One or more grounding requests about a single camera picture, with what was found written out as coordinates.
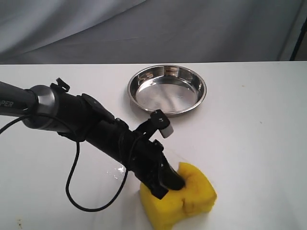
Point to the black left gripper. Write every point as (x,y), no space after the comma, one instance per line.
(83,118)

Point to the yellow sponge block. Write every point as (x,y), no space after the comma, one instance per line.
(198,196)

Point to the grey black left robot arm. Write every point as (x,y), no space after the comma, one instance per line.
(35,104)

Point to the round stainless steel dish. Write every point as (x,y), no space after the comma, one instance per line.
(175,90)

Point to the grey backdrop cloth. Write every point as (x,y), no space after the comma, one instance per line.
(148,31)

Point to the black stand pole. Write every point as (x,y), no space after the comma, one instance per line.
(298,34)

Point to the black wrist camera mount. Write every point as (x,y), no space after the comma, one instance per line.
(158,121)

